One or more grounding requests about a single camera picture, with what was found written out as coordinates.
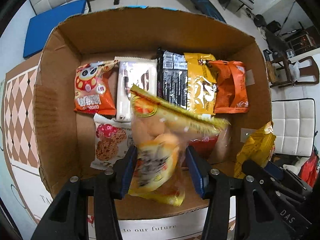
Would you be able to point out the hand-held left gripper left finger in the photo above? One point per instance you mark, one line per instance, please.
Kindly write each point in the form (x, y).
(127, 172)

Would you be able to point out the clear yellow-edged chips packet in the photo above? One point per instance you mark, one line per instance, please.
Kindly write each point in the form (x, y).
(155, 150)

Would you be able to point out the brown wooden chair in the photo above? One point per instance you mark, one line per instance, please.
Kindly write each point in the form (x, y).
(310, 66)

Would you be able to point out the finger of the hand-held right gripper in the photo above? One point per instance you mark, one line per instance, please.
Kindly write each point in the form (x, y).
(252, 167)
(275, 171)

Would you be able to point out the blue foam mat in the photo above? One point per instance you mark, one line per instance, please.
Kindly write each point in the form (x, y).
(52, 27)

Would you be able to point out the white wafer packet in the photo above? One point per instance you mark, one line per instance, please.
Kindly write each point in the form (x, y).
(125, 90)

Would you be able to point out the orange mushroom-print snack packet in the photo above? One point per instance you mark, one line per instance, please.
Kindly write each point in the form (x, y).
(92, 92)

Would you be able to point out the short barbell with black plates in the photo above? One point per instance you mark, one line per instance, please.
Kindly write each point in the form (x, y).
(260, 20)

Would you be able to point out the black and yellow snack packet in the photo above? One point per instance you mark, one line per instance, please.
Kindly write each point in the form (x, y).
(172, 85)

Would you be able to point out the black exercise machine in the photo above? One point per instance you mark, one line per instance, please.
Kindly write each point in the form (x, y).
(277, 40)

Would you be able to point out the white cookie packet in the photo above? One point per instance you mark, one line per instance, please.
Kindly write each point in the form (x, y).
(107, 140)

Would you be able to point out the red bag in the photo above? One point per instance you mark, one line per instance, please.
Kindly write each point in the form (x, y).
(311, 170)

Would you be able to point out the dark red snack packet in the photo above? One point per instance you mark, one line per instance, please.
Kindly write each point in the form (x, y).
(202, 143)

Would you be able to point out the diamond-patterned tablecloth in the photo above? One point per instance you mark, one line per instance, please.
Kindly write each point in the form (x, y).
(20, 120)

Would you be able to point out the cardboard box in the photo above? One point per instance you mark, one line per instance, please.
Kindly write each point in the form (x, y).
(62, 130)

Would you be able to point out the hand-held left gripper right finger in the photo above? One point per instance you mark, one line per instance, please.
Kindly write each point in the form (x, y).
(195, 172)

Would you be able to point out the white plastic bag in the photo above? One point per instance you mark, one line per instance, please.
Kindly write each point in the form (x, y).
(294, 70)

